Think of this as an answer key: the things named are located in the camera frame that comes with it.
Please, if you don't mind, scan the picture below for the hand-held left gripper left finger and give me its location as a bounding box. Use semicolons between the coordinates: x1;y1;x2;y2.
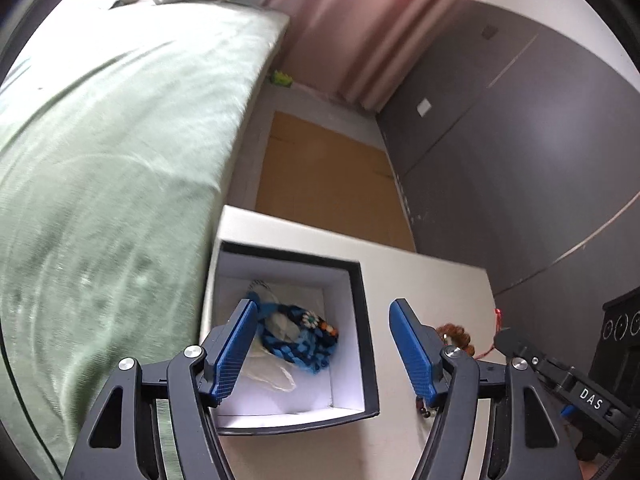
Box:
62;298;261;480

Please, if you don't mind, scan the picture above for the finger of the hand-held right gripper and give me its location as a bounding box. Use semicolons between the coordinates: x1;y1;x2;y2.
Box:
494;327;571;386

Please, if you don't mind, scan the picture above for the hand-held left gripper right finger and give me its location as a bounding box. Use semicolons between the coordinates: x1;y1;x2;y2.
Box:
389;298;583;480

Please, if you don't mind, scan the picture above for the brown wooden bead bracelet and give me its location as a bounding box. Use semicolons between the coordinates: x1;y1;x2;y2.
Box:
434;324;469;357

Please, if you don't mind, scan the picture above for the red string bracelet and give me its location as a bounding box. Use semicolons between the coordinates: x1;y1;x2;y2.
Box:
470;306;504;361

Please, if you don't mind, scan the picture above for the black jewelry box white inside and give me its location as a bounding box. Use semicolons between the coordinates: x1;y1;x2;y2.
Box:
202;240;381;436

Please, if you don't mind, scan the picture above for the blue flower bead bracelet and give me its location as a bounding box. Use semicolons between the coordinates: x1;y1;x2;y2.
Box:
257;302;341;374

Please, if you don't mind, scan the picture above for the clear plastic bag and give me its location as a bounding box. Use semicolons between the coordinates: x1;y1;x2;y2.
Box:
240;280;299;392

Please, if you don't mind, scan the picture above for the black box with white circles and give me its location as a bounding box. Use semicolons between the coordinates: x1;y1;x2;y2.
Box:
589;290;640;388

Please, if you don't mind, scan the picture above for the flat brown cardboard sheet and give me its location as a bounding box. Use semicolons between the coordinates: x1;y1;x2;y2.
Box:
255;111;417;252

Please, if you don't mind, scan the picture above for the green blanket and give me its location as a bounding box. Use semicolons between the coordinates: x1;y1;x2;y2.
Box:
0;0;292;476

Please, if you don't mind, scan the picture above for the pink curtain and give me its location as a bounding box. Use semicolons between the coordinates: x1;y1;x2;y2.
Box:
260;0;482;111

